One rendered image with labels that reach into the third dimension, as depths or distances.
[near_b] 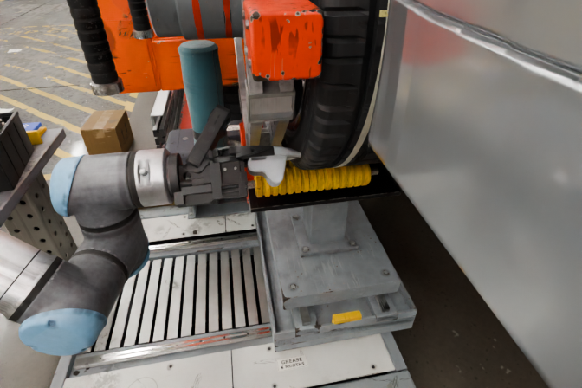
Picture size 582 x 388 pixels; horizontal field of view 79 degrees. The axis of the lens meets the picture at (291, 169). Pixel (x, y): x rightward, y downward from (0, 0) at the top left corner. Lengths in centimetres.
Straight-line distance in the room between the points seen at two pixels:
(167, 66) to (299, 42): 87
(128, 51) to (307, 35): 89
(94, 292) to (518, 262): 51
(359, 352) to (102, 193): 72
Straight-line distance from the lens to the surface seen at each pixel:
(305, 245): 99
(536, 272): 23
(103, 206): 60
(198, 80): 85
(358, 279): 95
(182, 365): 101
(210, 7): 66
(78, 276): 59
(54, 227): 127
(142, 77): 123
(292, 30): 38
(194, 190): 57
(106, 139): 193
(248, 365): 98
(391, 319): 99
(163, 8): 67
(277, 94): 49
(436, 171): 28
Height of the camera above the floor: 95
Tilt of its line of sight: 34 degrees down
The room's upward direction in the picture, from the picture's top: straight up
